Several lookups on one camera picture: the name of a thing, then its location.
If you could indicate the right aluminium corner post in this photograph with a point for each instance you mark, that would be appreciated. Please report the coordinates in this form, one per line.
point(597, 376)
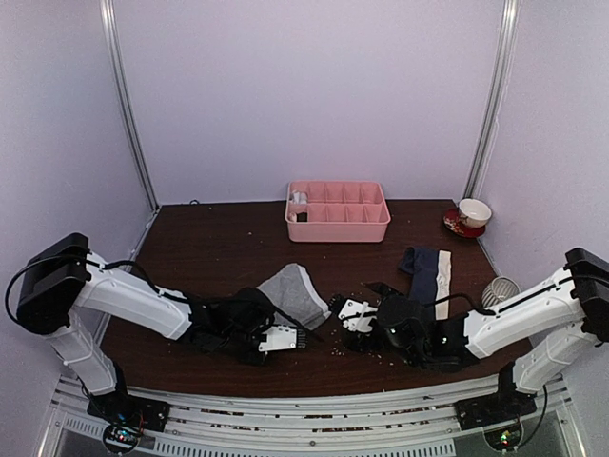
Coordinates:
point(489, 124)

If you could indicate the navy and cream underwear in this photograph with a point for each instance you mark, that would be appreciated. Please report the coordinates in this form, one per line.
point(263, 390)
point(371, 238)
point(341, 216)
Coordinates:
point(430, 273)

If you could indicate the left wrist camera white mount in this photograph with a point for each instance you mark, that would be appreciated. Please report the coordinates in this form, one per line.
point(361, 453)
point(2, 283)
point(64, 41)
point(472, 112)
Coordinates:
point(278, 338)

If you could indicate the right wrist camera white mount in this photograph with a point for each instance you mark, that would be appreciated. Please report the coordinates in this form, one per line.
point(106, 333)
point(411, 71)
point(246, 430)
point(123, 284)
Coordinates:
point(354, 316)

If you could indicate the round controller board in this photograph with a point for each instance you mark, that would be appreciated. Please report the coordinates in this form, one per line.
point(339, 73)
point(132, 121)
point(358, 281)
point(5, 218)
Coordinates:
point(504, 439)
point(119, 438)

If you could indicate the grey boxer briefs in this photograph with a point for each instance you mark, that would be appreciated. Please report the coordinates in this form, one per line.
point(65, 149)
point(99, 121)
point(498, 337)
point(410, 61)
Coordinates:
point(292, 291)

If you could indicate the aluminium corner post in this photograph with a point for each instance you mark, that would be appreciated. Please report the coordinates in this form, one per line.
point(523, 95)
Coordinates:
point(489, 124)
point(110, 29)

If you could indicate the red patterned saucer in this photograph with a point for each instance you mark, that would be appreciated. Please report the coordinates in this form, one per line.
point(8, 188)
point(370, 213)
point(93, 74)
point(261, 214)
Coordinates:
point(453, 223)

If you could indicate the white rolled item in box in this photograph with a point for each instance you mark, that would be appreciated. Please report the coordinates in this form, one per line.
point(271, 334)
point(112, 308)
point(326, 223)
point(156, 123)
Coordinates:
point(298, 197)

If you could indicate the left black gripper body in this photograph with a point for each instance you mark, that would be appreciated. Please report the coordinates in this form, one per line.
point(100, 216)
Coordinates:
point(236, 341)

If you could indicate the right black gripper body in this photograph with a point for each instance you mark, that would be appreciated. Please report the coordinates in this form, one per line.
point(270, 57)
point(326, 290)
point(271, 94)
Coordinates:
point(359, 344)

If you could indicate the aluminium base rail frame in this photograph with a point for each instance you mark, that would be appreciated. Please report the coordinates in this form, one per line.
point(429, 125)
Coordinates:
point(415, 422)

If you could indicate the white ceramic bowl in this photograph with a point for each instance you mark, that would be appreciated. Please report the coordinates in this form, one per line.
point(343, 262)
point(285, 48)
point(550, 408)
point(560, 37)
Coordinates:
point(474, 213)

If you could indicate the striped grey white cup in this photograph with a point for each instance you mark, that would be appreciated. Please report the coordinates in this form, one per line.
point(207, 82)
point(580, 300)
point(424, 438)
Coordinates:
point(498, 290)

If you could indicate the pink divided organizer box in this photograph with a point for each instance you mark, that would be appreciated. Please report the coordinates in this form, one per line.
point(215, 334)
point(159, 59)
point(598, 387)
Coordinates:
point(338, 212)

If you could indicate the left round controller board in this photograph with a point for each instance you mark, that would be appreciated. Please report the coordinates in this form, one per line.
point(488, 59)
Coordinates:
point(119, 438)

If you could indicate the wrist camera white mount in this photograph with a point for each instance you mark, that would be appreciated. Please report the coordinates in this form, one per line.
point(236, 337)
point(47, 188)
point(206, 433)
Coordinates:
point(354, 316)
point(278, 338)

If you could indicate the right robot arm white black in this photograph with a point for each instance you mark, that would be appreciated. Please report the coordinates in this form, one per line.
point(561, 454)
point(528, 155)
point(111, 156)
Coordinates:
point(570, 306)

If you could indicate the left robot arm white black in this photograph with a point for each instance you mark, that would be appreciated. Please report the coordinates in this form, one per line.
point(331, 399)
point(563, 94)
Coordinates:
point(281, 314)

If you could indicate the right round controller board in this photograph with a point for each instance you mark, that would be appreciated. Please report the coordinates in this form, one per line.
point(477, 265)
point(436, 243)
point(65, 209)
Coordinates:
point(504, 439)

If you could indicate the left aluminium corner post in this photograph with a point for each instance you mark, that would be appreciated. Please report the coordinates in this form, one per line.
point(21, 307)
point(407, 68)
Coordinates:
point(110, 29)

